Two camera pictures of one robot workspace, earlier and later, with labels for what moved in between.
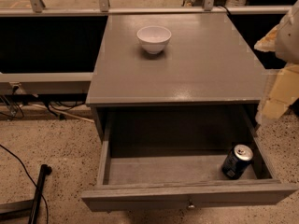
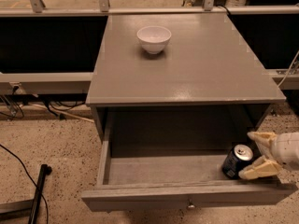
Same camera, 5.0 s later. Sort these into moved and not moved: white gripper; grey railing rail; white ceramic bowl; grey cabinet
Moved: white gripper
Not moved: grey railing rail; white ceramic bowl; grey cabinet
